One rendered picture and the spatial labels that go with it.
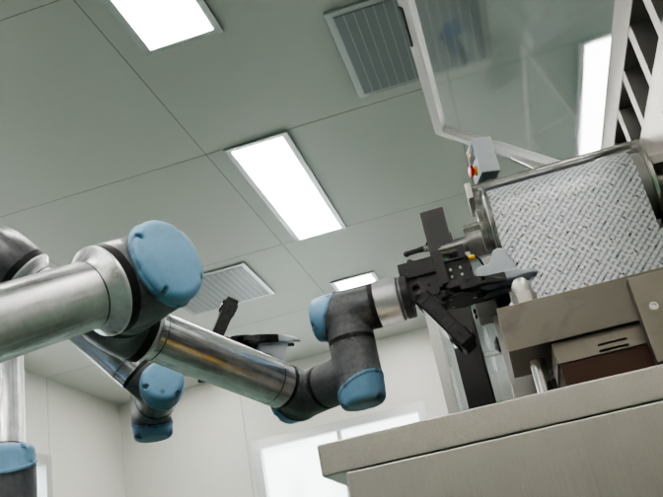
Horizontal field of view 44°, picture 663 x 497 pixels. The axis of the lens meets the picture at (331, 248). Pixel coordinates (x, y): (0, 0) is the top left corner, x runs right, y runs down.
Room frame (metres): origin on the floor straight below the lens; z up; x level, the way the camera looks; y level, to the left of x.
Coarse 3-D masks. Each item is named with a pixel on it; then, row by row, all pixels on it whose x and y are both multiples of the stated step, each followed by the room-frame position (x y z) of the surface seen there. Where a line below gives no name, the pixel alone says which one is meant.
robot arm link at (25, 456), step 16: (0, 448) 1.22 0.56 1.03; (16, 448) 1.24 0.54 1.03; (32, 448) 1.27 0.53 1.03; (0, 464) 1.22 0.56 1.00; (16, 464) 1.24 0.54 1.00; (32, 464) 1.26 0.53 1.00; (0, 480) 1.22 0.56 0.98; (16, 480) 1.24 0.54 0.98; (32, 480) 1.26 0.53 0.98; (0, 496) 1.22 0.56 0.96; (16, 496) 1.24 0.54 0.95; (32, 496) 1.26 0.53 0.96
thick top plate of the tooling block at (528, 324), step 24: (600, 288) 1.00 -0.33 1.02; (624, 288) 0.99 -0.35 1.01; (504, 312) 1.02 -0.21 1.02; (528, 312) 1.01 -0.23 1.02; (552, 312) 1.01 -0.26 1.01; (576, 312) 1.00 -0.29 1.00; (600, 312) 1.00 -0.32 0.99; (624, 312) 0.99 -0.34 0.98; (504, 336) 1.02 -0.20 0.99; (528, 336) 1.01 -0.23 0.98; (552, 336) 1.01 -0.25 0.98; (576, 336) 1.01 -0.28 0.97; (528, 360) 1.08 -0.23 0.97
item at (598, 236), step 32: (608, 192) 1.17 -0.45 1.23; (640, 192) 1.17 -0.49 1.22; (512, 224) 1.20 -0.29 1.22; (544, 224) 1.19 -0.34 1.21; (576, 224) 1.18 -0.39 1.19; (608, 224) 1.18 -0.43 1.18; (640, 224) 1.17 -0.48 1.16; (512, 256) 1.20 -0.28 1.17; (544, 256) 1.20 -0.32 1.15; (576, 256) 1.19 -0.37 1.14; (608, 256) 1.18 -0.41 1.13; (640, 256) 1.17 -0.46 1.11; (544, 288) 1.20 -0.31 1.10; (576, 288) 1.19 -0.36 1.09
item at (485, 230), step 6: (480, 210) 1.25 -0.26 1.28; (480, 216) 1.24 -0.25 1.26; (486, 216) 1.23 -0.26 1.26; (480, 222) 1.24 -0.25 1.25; (486, 222) 1.23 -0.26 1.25; (480, 228) 1.24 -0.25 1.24; (486, 228) 1.24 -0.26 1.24; (486, 234) 1.24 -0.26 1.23; (492, 234) 1.24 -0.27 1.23; (486, 240) 1.25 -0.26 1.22; (492, 240) 1.25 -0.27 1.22; (486, 246) 1.26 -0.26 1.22; (492, 246) 1.26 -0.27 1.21
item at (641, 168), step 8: (632, 160) 1.18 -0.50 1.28; (640, 160) 1.17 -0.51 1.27; (640, 168) 1.17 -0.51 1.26; (640, 176) 1.17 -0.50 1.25; (648, 176) 1.17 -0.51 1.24; (648, 184) 1.17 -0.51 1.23; (648, 192) 1.18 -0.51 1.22; (656, 208) 1.20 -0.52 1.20; (488, 216) 1.21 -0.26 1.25; (656, 216) 1.22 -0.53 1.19
